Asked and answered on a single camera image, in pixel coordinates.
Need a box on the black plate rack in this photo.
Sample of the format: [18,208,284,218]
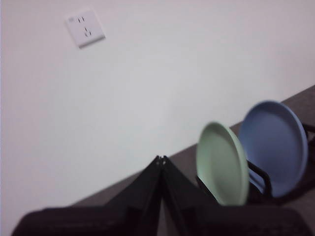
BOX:
[195,122,315,209]

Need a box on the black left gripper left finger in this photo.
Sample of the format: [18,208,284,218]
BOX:
[103,155,163,236]

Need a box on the green plate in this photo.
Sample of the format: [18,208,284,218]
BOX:
[196,122,250,207]

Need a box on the white wall socket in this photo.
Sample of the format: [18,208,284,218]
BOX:
[65,9,106,49]

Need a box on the blue plate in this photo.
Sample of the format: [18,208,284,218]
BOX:
[239,100,309,199]

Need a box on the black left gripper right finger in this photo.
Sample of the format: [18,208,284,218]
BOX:
[162,155,222,236]

